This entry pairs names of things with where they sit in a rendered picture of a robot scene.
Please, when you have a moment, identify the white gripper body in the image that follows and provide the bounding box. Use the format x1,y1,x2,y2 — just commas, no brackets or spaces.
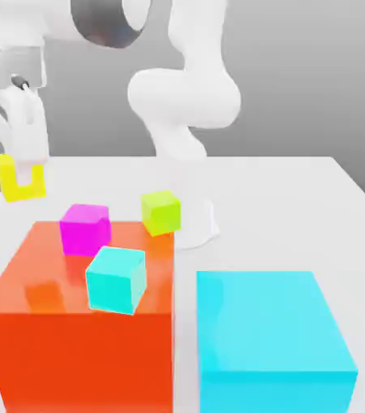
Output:
0,86,51,165

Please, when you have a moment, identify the small yellow cube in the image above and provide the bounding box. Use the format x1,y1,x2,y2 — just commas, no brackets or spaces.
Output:
0,152,47,203

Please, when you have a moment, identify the small magenta cube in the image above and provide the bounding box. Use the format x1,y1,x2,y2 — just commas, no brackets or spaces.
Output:
58,202,112,258

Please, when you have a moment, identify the small cyan cube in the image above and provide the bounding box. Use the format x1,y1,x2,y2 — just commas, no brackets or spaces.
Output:
85,245,147,316

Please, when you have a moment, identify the small lime green cube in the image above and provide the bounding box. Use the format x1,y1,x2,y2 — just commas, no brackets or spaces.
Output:
140,190,182,237

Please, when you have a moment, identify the large orange box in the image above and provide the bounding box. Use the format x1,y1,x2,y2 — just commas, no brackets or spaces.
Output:
0,220,175,413

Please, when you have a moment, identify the large cyan box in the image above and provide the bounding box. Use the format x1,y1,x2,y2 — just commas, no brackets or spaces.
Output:
196,270,359,413

